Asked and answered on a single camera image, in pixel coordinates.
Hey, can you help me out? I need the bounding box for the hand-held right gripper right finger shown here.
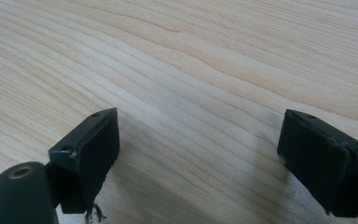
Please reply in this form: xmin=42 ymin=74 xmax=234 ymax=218
xmin=276 ymin=108 xmax=358 ymax=218

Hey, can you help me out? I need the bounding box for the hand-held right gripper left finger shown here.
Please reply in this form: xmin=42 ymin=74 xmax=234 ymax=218
xmin=45 ymin=107 xmax=121 ymax=224

